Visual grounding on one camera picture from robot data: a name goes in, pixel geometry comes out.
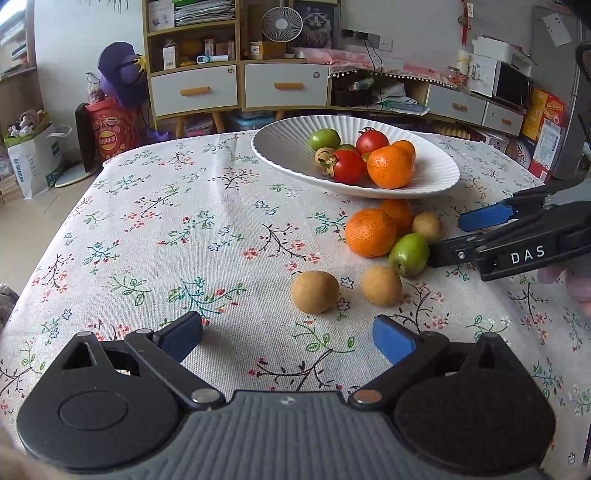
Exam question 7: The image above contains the white microwave oven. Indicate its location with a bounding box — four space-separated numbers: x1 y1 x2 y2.
467 54 533 109

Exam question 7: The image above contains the white ribbed plate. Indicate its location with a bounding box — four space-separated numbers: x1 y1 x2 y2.
252 115 460 199

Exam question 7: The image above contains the white paper bag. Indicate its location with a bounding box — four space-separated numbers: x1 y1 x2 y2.
3 111 72 200

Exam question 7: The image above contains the red snack bucket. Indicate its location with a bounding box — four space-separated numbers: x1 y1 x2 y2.
86 97 139 161

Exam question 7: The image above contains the wooden drawer cabinet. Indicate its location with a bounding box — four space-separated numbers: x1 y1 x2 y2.
141 1 332 137

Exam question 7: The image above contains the purple plush toy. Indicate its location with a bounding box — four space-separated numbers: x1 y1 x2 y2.
97 41 174 145

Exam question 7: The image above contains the grey knitted cushion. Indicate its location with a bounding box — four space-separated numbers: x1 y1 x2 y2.
0 284 19 329

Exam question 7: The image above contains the green jujube front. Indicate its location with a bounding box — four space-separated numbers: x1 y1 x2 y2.
308 128 341 151

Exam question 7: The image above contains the brown longan front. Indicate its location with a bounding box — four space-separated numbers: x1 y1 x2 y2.
314 147 335 170

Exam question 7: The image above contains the large orange mandarin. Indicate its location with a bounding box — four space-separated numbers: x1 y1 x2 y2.
367 145 415 189

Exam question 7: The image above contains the green jujube fruit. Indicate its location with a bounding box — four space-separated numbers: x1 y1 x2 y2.
389 233 430 278

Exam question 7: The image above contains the white desk fan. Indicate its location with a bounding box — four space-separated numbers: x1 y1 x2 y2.
262 6 304 43

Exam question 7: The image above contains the cat picture frame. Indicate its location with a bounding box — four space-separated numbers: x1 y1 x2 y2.
293 1 341 49

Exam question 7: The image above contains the brown longan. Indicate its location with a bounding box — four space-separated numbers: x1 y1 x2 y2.
314 147 335 170
412 211 443 243
290 270 339 315
361 265 402 307

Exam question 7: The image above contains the orange tomato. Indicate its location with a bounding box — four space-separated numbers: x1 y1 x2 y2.
393 140 416 161

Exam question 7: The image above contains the floral tablecloth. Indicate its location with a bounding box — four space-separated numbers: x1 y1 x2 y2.
1 133 590 479

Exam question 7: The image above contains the red cherry tomato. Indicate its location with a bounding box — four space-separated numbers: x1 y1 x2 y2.
356 127 390 155

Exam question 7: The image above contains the red tomato with stem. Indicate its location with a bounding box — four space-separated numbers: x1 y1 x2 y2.
325 150 367 185

